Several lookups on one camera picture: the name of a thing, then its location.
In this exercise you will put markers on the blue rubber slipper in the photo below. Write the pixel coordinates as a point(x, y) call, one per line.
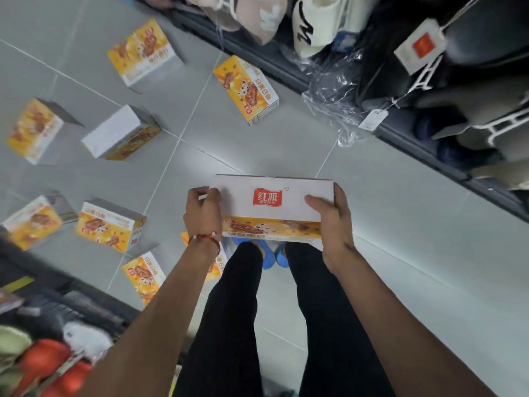
point(282, 257)
point(268, 260)

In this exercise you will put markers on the clear plastic bag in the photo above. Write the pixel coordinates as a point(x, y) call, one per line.
point(330, 90)

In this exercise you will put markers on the white round mop pad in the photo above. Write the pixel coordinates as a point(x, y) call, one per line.
point(84, 336)

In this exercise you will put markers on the group of yellow boxes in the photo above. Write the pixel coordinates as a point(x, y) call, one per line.
point(246, 88)

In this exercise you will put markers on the green white mop set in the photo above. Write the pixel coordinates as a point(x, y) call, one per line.
point(12, 343)

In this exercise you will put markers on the white yellow snack box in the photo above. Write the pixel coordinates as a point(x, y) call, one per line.
point(239, 198)

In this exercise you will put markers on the rack of hanging slippers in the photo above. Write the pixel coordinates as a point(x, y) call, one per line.
point(475, 78)

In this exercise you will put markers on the person's right forearm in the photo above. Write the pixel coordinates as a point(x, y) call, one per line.
point(405, 326)

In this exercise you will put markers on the white red label tag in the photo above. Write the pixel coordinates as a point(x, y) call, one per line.
point(419, 47)

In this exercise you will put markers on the white paper hang tag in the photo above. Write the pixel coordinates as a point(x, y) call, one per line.
point(373, 119)

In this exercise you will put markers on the person's left forearm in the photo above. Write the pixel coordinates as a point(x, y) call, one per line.
point(157, 322)

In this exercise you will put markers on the black trousers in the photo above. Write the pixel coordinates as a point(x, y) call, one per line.
point(231, 326)

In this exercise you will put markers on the orange mop part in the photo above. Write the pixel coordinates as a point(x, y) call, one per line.
point(45, 363)

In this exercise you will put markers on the person's right hand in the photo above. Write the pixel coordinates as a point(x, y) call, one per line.
point(337, 235)

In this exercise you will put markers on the person's left hand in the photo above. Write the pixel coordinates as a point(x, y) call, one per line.
point(202, 219)

